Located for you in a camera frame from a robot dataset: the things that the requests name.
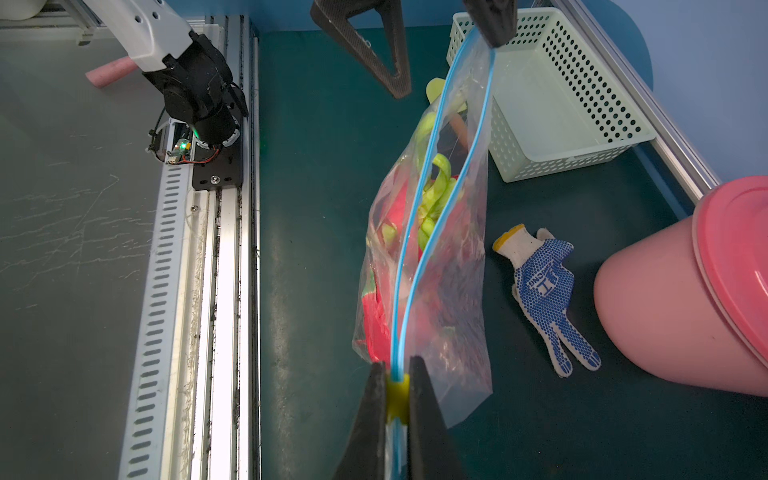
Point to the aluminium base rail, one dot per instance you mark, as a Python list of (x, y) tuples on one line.
[(129, 324)]

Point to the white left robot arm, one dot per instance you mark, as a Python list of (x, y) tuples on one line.
[(194, 78)]

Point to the aluminium frame left rail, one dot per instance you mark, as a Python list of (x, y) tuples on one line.
[(686, 164)]

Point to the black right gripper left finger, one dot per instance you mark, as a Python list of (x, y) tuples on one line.
[(364, 456)]

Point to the pink plastic bucket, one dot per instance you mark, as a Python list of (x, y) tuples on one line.
[(652, 301)]

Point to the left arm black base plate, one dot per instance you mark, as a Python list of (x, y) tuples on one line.
[(219, 167)]

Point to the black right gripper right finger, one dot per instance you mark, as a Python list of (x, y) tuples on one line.
[(431, 453)]

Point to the pink foam stick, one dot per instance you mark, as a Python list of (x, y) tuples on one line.
[(111, 72)]

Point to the clear zip-top bag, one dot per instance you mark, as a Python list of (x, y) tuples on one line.
[(442, 321)]

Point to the red dragon fruit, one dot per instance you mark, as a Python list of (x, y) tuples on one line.
[(408, 205)]

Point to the pink bucket lid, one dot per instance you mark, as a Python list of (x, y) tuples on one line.
[(730, 243)]

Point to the green perforated plastic basket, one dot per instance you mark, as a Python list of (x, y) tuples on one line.
[(555, 105)]

